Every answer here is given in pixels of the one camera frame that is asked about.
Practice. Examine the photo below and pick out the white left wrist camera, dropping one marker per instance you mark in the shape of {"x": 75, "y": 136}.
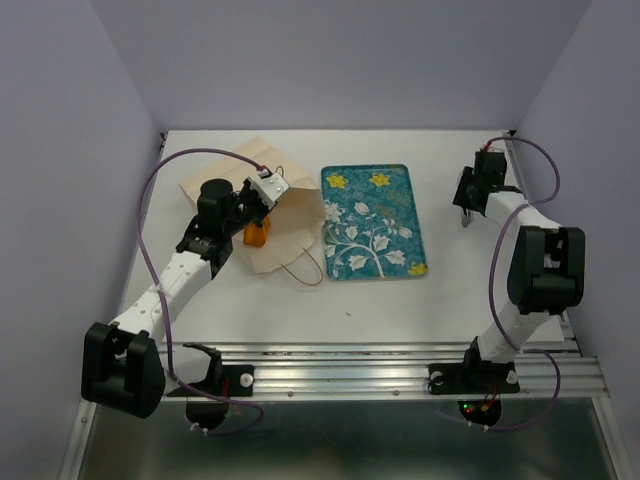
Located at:
{"x": 270, "y": 188}

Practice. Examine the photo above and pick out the teal floral tray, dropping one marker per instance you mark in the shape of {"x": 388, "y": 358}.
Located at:
{"x": 372, "y": 229}

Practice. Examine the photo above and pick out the aluminium front frame rail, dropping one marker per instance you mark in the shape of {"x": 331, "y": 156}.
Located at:
{"x": 399, "y": 371}

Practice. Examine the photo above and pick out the aluminium table edge rail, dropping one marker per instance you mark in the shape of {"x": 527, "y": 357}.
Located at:
{"x": 546, "y": 272}

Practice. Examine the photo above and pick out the beige paper bag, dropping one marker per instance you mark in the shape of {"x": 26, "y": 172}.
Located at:
{"x": 294, "y": 225}

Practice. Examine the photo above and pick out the metal tongs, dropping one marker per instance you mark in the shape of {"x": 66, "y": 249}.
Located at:
{"x": 466, "y": 217}

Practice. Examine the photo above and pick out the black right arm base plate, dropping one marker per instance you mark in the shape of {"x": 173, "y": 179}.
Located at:
{"x": 463, "y": 380}

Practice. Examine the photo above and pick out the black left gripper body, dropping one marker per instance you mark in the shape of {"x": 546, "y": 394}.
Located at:
{"x": 249, "y": 208}

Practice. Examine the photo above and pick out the orange twisted fake bread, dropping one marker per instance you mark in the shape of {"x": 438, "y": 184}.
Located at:
{"x": 256, "y": 234}

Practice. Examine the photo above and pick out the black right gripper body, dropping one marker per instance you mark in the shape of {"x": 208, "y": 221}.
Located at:
{"x": 463, "y": 193}

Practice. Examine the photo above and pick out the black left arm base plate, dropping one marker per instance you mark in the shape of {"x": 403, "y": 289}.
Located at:
{"x": 221, "y": 378}

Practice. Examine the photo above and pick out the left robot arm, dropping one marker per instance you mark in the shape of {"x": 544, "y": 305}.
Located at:
{"x": 122, "y": 367}

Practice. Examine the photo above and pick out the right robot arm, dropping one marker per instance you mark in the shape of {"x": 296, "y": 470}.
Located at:
{"x": 489, "y": 344}

